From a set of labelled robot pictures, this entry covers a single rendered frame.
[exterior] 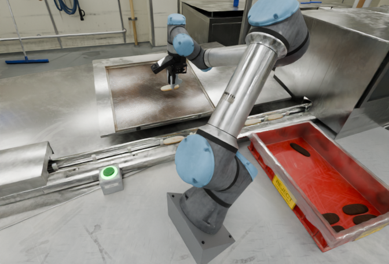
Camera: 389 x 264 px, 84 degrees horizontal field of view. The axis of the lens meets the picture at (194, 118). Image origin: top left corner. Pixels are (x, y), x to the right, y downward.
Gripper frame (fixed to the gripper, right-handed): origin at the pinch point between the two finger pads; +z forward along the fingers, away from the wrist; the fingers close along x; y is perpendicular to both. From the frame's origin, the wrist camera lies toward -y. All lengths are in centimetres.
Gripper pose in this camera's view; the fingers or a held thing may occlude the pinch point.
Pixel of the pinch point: (169, 85)
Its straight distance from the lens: 114.5
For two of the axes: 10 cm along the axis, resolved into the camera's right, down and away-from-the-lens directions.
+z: -1.0, 6.7, 7.3
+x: -4.1, -7.0, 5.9
